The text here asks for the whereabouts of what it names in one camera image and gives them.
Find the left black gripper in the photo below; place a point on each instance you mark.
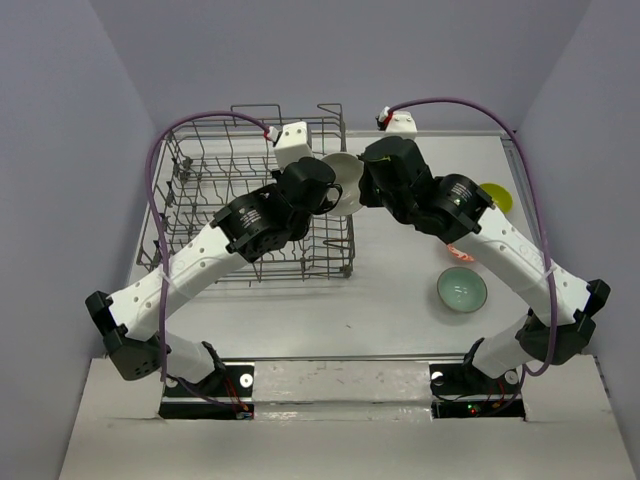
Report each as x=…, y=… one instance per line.
x=277, y=174

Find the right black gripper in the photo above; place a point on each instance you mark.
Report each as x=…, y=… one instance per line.
x=369, y=195

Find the white bowl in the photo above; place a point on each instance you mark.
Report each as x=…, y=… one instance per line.
x=348, y=170

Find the orange patterned bowl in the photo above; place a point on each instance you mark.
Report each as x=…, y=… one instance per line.
x=460, y=255

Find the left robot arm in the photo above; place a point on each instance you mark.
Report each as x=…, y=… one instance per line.
x=131, y=321

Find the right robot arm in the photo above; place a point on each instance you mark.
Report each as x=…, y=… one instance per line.
x=559, y=322

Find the yellow-green plastic bowl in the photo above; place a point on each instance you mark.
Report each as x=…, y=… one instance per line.
x=500, y=195

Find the celadon green bowl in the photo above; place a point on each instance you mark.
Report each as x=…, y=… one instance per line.
x=462, y=290

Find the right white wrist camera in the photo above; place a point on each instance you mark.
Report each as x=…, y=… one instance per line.
x=398, y=123

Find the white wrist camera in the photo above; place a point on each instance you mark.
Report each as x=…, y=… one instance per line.
x=292, y=144
x=398, y=123

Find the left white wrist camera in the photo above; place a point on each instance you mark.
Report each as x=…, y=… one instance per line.
x=292, y=144

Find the grey wire dish rack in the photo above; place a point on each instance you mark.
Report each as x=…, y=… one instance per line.
x=254, y=176

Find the metal rail bar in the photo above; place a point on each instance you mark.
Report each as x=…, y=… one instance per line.
x=430, y=357

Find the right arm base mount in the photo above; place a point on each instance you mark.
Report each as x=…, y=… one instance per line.
x=454, y=396

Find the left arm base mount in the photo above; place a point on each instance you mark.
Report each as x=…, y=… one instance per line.
x=230, y=399

